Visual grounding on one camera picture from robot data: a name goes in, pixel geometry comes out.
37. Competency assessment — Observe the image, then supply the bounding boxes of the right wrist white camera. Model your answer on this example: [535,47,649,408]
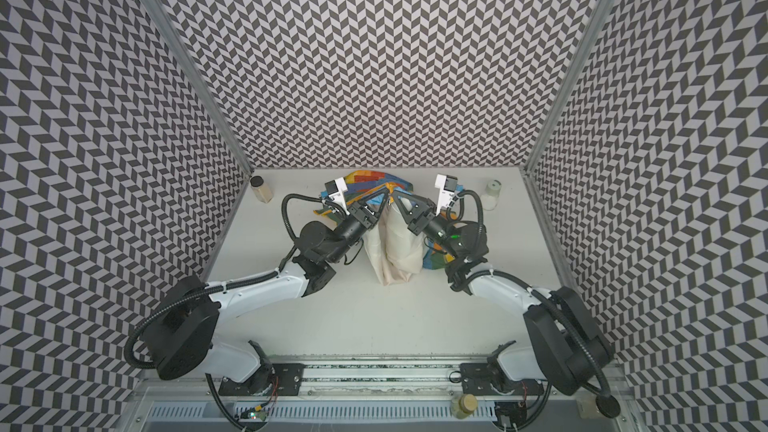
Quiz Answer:
[435,174,458,214]

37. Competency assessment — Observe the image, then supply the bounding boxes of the tan-lid jar on rail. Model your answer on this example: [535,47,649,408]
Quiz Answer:
[450,394,479,420]

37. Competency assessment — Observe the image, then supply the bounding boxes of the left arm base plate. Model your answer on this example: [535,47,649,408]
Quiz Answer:
[218,363,305,396]

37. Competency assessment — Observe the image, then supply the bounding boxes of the black-lid jar back left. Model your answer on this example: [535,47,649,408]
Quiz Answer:
[249,175,273,203]

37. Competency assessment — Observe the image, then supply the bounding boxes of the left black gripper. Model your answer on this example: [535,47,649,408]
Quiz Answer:
[321,186,390,263]

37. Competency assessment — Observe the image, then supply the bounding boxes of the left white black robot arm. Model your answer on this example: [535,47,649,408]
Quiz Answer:
[123,187,390,394]

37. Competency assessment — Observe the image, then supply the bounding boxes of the aluminium front rail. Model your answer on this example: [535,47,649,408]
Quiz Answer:
[129,356,633,404]

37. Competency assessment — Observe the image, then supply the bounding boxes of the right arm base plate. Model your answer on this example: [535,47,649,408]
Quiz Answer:
[459,363,545,396]

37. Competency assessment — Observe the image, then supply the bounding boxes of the white bottle back right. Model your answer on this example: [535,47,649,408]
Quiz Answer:
[481,180,502,211]

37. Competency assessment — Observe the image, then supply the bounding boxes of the rainbow coloured jacket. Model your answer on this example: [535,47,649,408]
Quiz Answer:
[344,169,454,286]

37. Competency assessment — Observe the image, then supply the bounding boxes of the small green circuit board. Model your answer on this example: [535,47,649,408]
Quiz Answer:
[239,407,268,422]

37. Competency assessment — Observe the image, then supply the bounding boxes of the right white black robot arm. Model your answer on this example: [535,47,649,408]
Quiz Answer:
[393,189,621,418]

